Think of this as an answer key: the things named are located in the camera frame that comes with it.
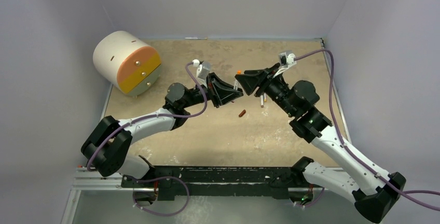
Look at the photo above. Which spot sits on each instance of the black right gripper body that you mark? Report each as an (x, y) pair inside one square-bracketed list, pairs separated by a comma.
[(262, 82)]

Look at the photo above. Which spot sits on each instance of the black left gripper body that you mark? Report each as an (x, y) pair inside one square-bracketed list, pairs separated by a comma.
[(211, 92)]

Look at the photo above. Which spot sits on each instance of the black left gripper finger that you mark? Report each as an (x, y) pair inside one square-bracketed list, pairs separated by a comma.
[(220, 86), (228, 97)]

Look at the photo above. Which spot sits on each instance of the white pen grey tip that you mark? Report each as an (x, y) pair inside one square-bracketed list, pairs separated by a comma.
[(262, 101)]

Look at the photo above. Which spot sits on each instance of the white pen orange tip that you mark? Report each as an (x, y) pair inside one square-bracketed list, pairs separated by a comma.
[(195, 38)]

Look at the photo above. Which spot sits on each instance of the white pen red tip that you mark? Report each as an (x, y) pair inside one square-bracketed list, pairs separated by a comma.
[(236, 85)]

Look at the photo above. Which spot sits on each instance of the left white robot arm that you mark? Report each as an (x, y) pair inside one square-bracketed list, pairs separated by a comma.
[(106, 149)]

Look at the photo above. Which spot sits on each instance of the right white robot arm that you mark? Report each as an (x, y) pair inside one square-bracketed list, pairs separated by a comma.
[(370, 188)]

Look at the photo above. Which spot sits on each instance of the brown pen cap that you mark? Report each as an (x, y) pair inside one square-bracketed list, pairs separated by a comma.
[(242, 113)]

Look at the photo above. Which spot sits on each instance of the round cream drawer cabinet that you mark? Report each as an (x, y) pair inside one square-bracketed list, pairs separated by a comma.
[(115, 56)]

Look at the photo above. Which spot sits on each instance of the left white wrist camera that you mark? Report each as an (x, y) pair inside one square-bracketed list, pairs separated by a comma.
[(202, 71)]

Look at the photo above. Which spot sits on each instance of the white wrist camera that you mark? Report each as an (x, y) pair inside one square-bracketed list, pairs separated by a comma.
[(286, 61), (202, 71)]

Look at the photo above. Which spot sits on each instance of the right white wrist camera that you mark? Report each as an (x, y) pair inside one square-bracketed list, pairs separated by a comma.
[(286, 61)]

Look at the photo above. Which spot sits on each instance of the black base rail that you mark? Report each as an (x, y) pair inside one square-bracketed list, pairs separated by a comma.
[(281, 183)]

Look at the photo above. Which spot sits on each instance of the aluminium frame rail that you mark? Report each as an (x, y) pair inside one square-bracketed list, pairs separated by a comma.
[(89, 181)]

